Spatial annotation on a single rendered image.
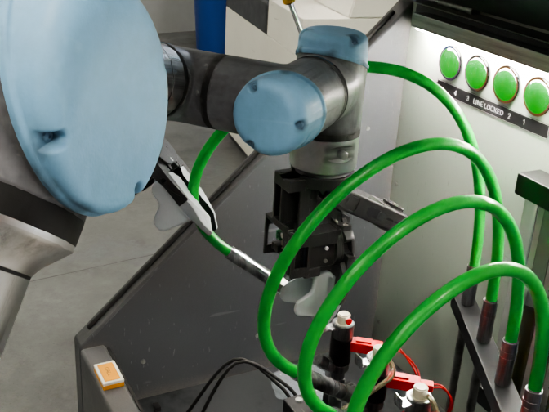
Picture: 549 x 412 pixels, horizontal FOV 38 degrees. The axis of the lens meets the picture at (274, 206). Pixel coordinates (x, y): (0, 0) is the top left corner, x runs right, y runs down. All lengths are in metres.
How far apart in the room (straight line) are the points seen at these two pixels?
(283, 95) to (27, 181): 0.38
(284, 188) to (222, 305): 0.47
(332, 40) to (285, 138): 0.14
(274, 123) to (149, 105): 0.32
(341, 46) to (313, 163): 0.13
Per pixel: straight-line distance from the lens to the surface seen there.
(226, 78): 0.77
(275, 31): 4.01
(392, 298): 1.43
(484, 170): 0.92
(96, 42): 0.38
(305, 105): 0.72
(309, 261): 0.89
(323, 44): 0.82
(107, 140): 0.39
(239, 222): 1.25
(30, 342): 3.03
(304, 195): 0.88
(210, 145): 0.97
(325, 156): 0.85
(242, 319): 1.34
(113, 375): 1.18
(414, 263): 1.35
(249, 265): 1.04
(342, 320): 1.00
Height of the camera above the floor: 1.65
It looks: 24 degrees down
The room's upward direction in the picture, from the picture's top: 3 degrees clockwise
